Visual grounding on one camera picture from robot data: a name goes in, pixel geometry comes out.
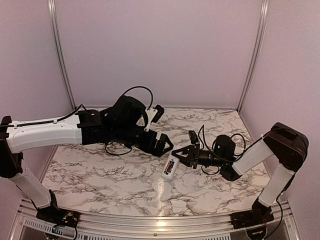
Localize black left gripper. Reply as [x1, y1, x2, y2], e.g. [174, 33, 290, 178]
[111, 123, 175, 156]

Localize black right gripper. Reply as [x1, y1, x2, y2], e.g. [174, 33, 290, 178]
[171, 143, 226, 169]

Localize white remote control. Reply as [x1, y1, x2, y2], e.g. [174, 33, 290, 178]
[161, 153, 180, 181]

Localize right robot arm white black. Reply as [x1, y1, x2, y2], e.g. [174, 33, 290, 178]
[171, 122, 309, 224]

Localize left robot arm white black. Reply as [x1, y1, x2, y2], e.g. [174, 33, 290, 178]
[0, 95, 174, 223]

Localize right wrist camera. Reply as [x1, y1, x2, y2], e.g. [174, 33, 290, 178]
[188, 130, 200, 148]

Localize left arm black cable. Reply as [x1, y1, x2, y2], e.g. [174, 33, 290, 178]
[0, 86, 154, 156]

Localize front aluminium rail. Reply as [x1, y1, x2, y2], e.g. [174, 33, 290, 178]
[9, 199, 301, 240]

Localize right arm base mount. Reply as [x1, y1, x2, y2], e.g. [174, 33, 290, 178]
[230, 207, 275, 229]

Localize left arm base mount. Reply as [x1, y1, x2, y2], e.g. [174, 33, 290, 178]
[36, 207, 80, 228]

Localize left aluminium frame post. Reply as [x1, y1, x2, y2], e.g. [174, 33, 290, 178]
[47, 0, 76, 110]

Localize aluminium frame post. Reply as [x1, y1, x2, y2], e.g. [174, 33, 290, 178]
[47, 0, 76, 110]
[236, 0, 270, 114]

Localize right aluminium frame post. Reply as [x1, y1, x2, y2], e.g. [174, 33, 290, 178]
[236, 0, 270, 114]

